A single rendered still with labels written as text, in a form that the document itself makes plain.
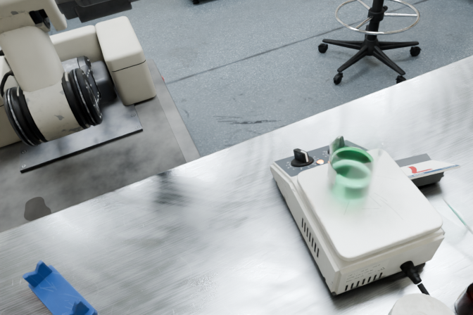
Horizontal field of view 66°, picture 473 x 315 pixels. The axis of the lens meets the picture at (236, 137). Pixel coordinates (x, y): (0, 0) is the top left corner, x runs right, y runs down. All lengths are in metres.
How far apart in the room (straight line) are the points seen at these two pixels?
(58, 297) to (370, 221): 0.38
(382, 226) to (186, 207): 0.27
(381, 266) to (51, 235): 0.44
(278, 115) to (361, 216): 1.39
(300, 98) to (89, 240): 1.48
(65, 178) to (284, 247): 0.87
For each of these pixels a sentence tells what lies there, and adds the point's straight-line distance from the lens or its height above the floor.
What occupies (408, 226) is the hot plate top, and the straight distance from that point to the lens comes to 0.42.
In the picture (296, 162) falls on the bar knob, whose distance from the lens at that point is 0.51.
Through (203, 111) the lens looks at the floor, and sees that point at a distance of 1.85.
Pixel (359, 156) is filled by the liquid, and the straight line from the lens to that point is 0.42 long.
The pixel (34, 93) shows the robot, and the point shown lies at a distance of 1.08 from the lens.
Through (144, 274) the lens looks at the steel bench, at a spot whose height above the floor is 0.75.
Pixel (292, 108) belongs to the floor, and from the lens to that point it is 1.82.
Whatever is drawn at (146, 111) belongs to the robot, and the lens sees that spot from 1.35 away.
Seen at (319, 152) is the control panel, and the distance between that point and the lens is 0.54.
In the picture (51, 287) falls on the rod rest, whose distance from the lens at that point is 0.54.
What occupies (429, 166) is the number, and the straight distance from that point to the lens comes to 0.57.
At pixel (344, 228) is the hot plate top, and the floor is 0.84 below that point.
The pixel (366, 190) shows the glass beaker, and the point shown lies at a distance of 0.42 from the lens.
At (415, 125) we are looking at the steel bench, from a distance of 0.67.
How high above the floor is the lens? 1.18
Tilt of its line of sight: 45 degrees down
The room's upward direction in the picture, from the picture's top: 8 degrees counter-clockwise
